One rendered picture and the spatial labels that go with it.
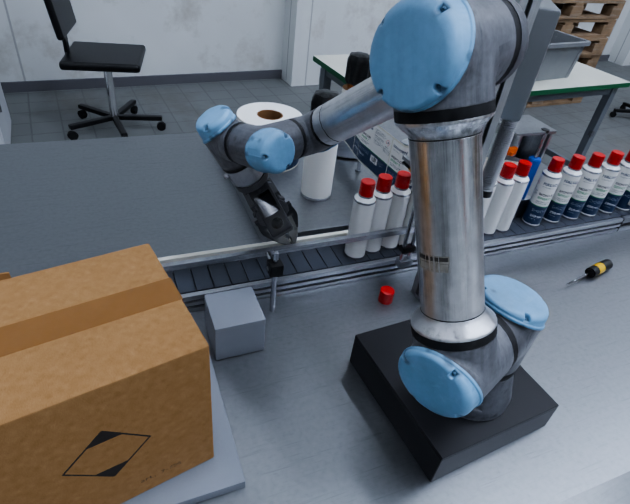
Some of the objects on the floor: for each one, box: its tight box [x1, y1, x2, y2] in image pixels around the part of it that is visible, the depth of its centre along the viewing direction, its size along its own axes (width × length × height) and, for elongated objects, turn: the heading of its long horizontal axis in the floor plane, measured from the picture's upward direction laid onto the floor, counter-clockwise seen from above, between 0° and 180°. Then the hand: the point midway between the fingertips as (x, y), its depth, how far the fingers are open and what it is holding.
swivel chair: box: [43, 0, 166, 140], centre depth 322 cm, size 67×67×106 cm
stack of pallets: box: [526, 0, 626, 108], centre depth 499 cm, size 143×97×100 cm
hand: (292, 243), depth 111 cm, fingers closed
